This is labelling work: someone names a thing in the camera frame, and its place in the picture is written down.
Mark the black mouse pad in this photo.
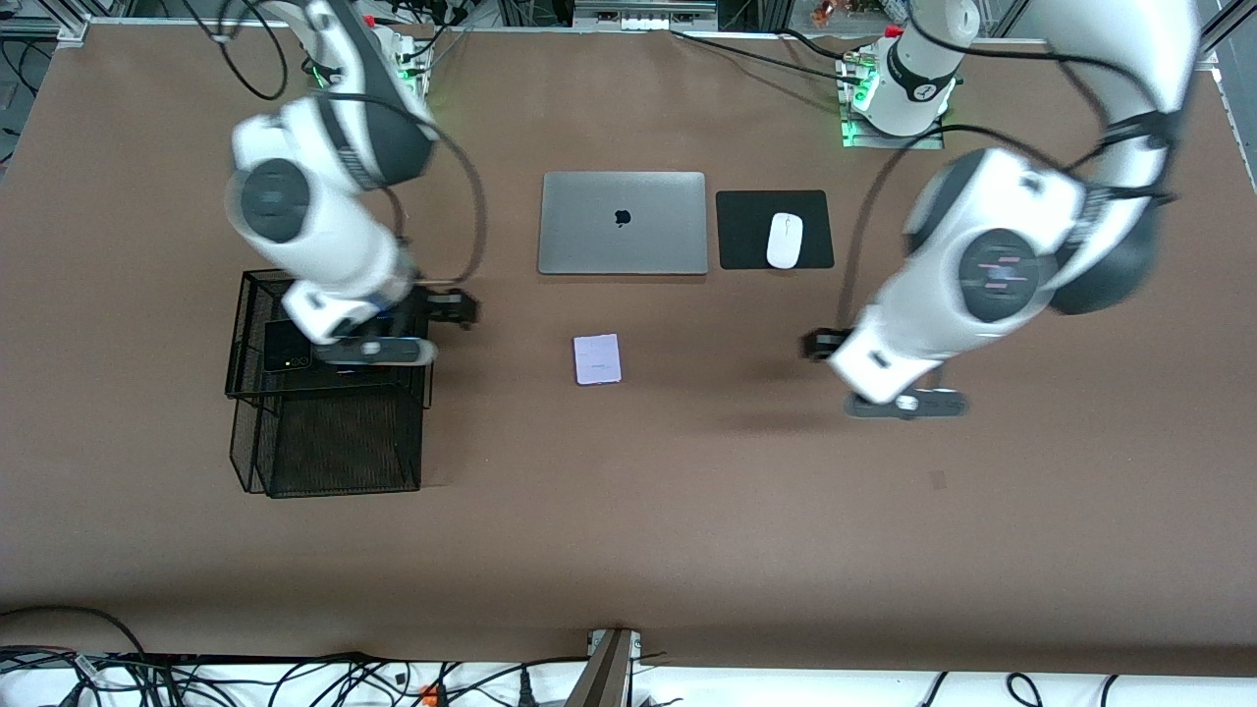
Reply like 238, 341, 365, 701
715, 190, 836, 271

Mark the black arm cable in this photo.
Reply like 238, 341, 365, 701
211, 0, 489, 288
835, 44, 1179, 340

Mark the white grey power strip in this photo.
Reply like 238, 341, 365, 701
574, 0, 718, 31

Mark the long black table cable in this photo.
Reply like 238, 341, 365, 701
671, 29, 847, 78

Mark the lavender flip phone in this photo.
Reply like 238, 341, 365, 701
573, 334, 624, 387

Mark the small black flip phone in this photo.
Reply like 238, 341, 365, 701
262, 318, 315, 373

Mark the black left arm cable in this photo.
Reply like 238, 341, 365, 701
835, 44, 1179, 340

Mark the aluminium profile post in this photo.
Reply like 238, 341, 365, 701
565, 628, 644, 707

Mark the black arched floor cable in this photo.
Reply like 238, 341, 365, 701
0, 605, 148, 659

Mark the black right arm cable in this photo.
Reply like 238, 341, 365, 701
211, 0, 489, 288

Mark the silver closed laptop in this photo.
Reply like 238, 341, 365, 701
537, 172, 709, 277

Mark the short black table cable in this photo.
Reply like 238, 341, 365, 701
781, 29, 870, 62

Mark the aluminium frame rail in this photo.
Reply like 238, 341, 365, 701
0, 10, 91, 46

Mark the black base cable tangle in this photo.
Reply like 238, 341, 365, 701
388, 0, 474, 62

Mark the black mesh two-tier basket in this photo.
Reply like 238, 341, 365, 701
225, 261, 435, 499

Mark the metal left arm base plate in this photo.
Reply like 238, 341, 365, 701
841, 110, 946, 150

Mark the white computer mouse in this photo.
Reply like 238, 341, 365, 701
766, 212, 805, 270

